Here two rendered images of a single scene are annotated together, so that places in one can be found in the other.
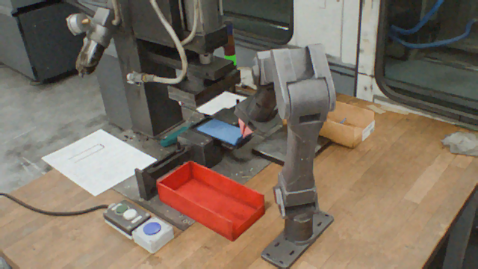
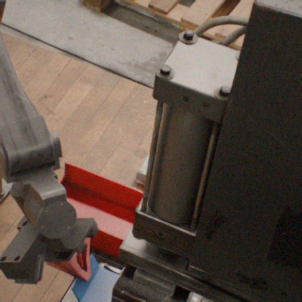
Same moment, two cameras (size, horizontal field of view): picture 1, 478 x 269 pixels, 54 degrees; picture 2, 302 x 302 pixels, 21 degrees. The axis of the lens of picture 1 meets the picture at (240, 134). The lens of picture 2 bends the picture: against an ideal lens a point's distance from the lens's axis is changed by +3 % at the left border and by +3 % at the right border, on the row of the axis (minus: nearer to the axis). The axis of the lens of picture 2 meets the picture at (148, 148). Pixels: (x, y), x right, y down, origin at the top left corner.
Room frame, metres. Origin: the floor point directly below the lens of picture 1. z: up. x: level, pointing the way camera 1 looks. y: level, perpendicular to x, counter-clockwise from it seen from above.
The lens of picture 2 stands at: (1.78, -0.28, 2.09)
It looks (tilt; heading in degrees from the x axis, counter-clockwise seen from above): 45 degrees down; 154
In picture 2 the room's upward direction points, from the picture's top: 9 degrees clockwise
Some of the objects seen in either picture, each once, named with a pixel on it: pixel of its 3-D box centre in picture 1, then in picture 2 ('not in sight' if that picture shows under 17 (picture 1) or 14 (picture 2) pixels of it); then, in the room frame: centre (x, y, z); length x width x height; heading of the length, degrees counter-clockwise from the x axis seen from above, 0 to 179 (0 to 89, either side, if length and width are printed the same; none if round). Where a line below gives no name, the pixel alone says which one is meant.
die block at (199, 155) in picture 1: (215, 139); not in sight; (1.16, 0.07, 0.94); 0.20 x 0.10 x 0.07; 137
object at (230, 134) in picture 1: (225, 128); (124, 293); (1.11, 0.04, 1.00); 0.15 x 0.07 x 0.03; 48
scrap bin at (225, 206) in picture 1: (209, 197); (110, 216); (0.90, 0.09, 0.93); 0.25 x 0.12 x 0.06; 47
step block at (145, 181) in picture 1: (150, 178); not in sight; (0.98, 0.24, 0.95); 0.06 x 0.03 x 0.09; 137
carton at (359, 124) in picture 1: (327, 119); not in sight; (1.24, -0.27, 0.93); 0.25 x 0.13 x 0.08; 47
